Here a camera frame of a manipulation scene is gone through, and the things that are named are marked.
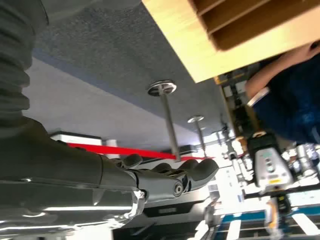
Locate light wooden desk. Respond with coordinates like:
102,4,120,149
142,0,320,84

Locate chrome stanchion post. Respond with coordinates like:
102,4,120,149
147,80,182,163
187,115,208,158

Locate person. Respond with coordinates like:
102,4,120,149
245,41,320,145

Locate silver black scanner device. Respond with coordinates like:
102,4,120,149
247,131,294,194

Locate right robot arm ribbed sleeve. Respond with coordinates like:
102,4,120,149
0,0,49,130

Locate red barrier belt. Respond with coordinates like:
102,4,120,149
67,142,216,162

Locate white low board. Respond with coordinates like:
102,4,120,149
50,131,103,147

